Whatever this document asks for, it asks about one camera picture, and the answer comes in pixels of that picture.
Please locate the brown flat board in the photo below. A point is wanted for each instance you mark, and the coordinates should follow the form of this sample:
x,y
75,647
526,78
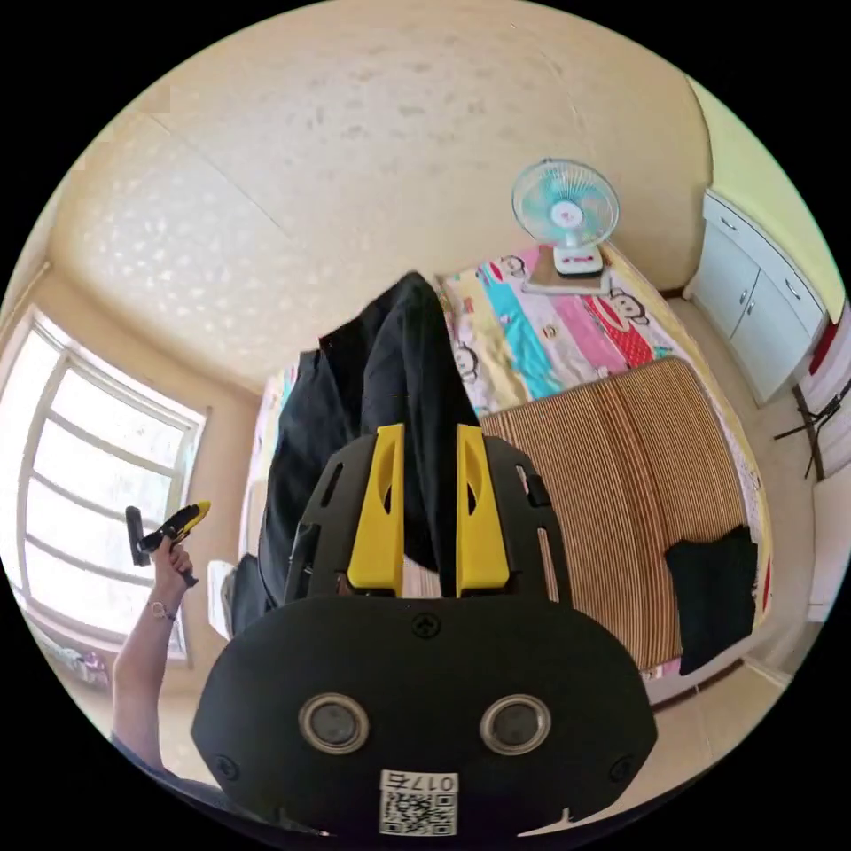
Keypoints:
x,y
540,278

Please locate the window with white frame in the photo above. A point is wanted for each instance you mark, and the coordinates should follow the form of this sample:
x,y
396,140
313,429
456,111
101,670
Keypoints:
x,y
100,479

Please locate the person's left hand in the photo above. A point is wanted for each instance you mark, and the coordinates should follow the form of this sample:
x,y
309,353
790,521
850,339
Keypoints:
x,y
171,565

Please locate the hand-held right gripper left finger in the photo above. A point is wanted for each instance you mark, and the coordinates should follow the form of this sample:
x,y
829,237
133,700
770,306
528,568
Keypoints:
x,y
372,532

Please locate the person's left forearm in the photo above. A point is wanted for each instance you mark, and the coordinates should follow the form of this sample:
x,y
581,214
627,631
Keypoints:
x,y
143,665

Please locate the white and teal table fan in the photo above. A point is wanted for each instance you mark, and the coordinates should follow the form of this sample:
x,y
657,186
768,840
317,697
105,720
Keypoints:
x,y
566,209

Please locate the bed with mat and printed sheet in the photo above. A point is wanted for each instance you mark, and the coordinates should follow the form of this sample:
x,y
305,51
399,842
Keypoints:
x,y
631,452

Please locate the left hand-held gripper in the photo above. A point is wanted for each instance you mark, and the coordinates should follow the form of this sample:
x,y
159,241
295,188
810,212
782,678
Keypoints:
x,y
154,537

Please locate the black long pants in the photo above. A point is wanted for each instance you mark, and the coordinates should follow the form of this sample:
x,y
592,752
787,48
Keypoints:
x,y
399,372

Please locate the white cupboard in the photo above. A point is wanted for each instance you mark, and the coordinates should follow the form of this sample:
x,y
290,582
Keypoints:
x,y
758,312

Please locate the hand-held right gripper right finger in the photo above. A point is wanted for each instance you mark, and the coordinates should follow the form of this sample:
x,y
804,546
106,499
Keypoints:
x,y
484,532

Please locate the folded black garment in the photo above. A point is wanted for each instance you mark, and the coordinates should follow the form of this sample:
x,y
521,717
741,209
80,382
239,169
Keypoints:
x,y
715,592

